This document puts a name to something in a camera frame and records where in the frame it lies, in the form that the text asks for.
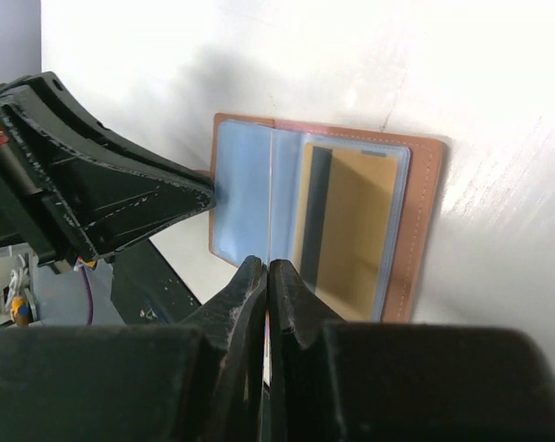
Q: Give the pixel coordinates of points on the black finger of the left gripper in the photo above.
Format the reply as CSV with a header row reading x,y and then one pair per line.
x,y
72,188

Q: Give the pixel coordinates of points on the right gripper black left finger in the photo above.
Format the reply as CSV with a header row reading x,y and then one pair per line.
x,y
199,380

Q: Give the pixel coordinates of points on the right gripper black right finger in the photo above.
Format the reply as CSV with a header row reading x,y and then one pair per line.
x,y
338,380

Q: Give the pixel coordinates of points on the brown leather card holder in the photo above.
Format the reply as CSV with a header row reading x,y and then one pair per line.
x,y
240,166

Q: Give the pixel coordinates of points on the gold striped card in holder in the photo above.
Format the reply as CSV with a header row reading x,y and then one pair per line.
x,y
341,223

